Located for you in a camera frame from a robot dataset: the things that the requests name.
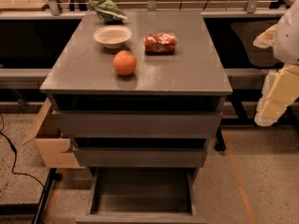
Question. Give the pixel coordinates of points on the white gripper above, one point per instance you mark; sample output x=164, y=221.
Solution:
x=288, y=39

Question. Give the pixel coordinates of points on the orange fruit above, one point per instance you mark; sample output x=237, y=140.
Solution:
x=124, y=63

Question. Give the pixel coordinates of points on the grey drawer cabinet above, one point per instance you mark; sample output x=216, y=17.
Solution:
x=188, y=79

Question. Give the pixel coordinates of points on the grey open bottom drawer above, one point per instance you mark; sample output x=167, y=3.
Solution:
x=141, y=196

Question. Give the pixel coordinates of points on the grey middle drawer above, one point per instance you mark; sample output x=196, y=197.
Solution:
x=140, y=157

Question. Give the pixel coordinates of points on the grey top drawer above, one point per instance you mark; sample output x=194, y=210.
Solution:
x=138, y=125

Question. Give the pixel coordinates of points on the red snack bag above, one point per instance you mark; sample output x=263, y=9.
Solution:
x=160, y=43

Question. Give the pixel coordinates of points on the white paper bowl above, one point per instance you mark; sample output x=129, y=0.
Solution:
x=112, y=36

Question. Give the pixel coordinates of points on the green chip bag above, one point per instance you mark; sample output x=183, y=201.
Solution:
x=107, y=11

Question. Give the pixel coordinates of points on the cardboard box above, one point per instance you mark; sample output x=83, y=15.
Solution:
x=54, y=150

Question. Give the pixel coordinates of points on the black metal floor frame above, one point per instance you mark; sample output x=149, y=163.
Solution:
x=35, y=210

